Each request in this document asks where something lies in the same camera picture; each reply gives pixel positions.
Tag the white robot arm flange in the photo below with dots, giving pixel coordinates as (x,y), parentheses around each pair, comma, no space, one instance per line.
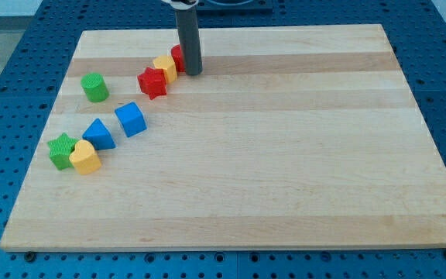
(181,4)

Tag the green star block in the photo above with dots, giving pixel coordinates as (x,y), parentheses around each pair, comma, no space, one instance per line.
(60,150)

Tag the green cylinder block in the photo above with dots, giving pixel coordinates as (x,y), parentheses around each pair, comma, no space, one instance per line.
(94,87)

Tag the blue triangle block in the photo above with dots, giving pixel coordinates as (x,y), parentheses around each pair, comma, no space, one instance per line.
(99,136)

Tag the blue cube block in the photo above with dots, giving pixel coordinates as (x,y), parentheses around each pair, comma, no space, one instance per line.
(131,119)

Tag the yellow heart block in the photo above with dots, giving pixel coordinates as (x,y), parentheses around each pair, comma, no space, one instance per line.
(84,158)

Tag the red star block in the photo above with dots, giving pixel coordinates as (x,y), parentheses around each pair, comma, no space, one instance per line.
(152,82)

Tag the red cylinder block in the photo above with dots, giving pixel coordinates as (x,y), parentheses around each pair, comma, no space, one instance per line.
(178,58)

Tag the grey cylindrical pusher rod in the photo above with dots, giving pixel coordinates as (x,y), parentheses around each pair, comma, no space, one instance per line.
(188,33)

